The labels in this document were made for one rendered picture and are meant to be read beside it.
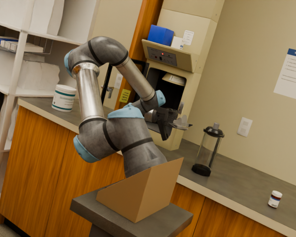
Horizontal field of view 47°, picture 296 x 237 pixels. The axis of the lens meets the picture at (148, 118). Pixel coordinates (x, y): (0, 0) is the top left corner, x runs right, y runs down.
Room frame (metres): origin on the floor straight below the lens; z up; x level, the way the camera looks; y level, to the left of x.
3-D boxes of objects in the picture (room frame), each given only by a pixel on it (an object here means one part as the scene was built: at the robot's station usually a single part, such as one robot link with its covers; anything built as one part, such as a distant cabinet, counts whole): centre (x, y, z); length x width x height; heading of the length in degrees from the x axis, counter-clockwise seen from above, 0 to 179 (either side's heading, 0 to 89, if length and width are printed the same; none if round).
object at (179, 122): (1.68, -0.16, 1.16); 0.09 x 0.03 x 0.06; 40
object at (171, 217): (1.11, -0.05, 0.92); 0.32 x 0.32 x 0.04; 64
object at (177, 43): (1.94, -0.04, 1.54); 0.05 x 0.05 x 0.06; 69
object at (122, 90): (1.94, 0.19, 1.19); 0.30 x 0.01 x 0.40; 146
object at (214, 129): (1.69, -0.34, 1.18); 0.09 x 0.09 x 0.07
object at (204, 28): (2.11, -0.10, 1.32); 0.32 x 0.25 x 0.77; 61
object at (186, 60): (1.95, -0.01, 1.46); 0.32 x 0.12 x 0.10; 61
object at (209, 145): (1.69, -0.34, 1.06); 0.11 x 0.11 x 0.21
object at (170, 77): (2.08, -0.10, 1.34); 0.18 x 0.18 x 0.05
